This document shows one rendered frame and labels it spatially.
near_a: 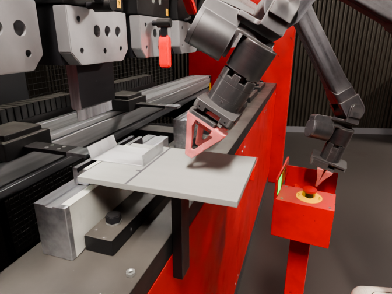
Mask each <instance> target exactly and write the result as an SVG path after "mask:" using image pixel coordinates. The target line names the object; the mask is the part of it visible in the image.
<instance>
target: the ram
mask: <svg viewBox="0 0 392 294"><path fill-rule="evenodd" d="M220 1H223V2H225V3H227V4H229V5H232V6H234V7H237V8H239V9H241V10H243V11H245V12H247V13H250V14H252V15H253V13H254V9H253V8H251V7H249V6H247V5H245V4H243V3H242V2H240V1H238V0H220ZM250 1H252V2H254V3H255V4H256V5H258V3H259V2H260V1H261V0H250Z"/></svg>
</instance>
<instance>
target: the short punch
mask: <svg viewBox="0 0 392 294"><path fill-rule="evenodd" d="M66 72H67V77H68V85H69V94H70V99H71V107H72V109H73V110H76V113H77V118H78V122H80V121H83V120H85V119H88V118H90V117H94V116H96V115H99V114H102V113H105V112H107V111H110V110H112V102H111V101H112V100H114V99H115V98H116V97H115V90H114V76H113V63H112V62H104V63H98V64H89V65H66Z"/></svg>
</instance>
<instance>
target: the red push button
mask: <svg viewBox="0 0 392 294"><path fill-rule="evenodd" d="M303 192H304V193H305V197H306V198H313V194H316V193H317V189H316V188H315V187H312V186H305V187H303Z"/></svg>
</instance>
